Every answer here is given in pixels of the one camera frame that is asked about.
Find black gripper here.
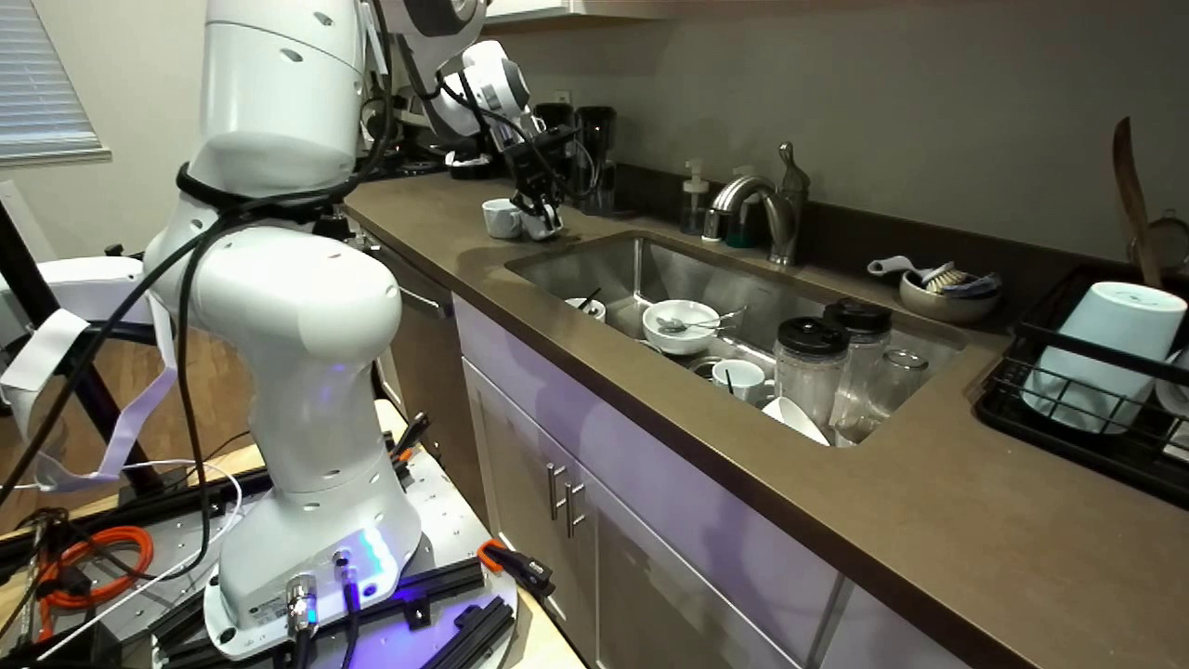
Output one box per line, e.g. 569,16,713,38
502,114,573,239

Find stainless steel sink basin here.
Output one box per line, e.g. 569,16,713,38
502,231,959,454

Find small white cup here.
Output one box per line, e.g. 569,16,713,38
710,353,777,409

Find clear soap dispenser bottle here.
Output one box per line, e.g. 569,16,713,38
677,156,718,239

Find white bowl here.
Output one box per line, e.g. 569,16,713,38
640,292,724,362

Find stainless steel dishwasher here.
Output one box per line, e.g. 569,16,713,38
366,234,492,525

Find white upper cabinets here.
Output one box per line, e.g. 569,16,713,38
480,0,775,28

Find curved steel faucet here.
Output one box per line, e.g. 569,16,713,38
704,142,810,270

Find orange black clamp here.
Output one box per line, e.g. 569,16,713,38
477,534,564,613
389,409,438,474

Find clear jar with black lid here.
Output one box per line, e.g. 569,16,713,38
827,292,900,400
775,312,855,422

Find perforated robot table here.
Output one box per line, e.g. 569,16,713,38
70,432,552,669

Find white dish brush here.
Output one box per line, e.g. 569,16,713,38
862,248,959,287

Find grey lower cabinet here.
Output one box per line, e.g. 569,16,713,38
449,292,995,669

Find small grey bowl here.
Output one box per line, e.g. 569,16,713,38
895,251,1009,328

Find wooden board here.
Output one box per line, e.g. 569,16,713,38
502,590,589,669

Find white flat box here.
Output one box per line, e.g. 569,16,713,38
0,251,161,328

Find black tripod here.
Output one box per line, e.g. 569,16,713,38
0,200,173,497

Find white window blind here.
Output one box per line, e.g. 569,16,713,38
0,0,113,168

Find wooden spatula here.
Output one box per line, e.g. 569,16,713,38
1108,110,1166,290

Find black dish rack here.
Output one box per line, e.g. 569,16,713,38
975,262,1189,509

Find white item in rack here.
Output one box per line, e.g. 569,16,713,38
1149,367,1189,422

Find white strap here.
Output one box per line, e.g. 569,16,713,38
0,307,184,494

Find orange cable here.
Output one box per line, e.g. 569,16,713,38
33,525,161,613

